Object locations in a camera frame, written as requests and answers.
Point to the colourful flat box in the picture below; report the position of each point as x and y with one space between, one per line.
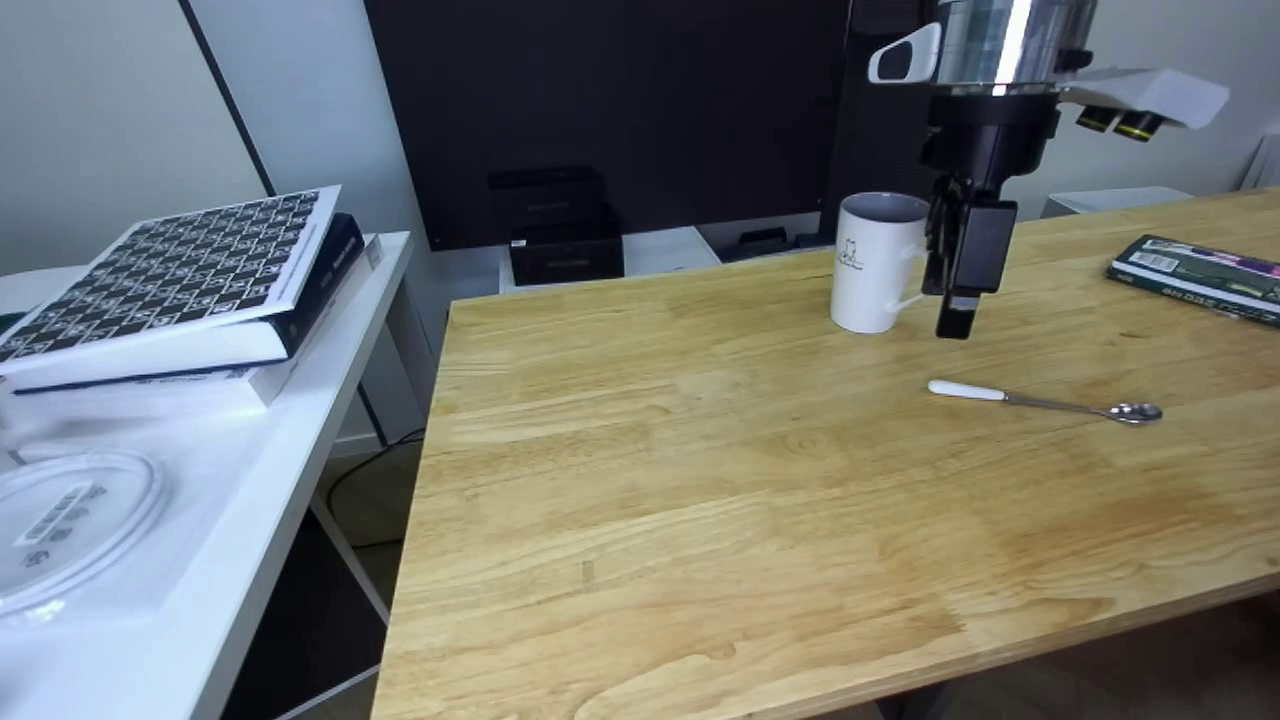
1200 277

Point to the black box device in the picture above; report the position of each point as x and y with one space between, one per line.
558 224

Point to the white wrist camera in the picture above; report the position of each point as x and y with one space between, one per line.
1144 99

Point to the white cup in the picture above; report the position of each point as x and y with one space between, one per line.
872 267

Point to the clear round plastic lid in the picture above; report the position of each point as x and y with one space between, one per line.
67 524

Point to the checkerboard covered black book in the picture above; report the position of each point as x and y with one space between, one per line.
172 287

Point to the large black panel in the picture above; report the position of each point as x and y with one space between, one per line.
624 105

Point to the white side table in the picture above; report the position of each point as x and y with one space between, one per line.
202 562

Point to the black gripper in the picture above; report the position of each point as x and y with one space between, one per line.
992 140

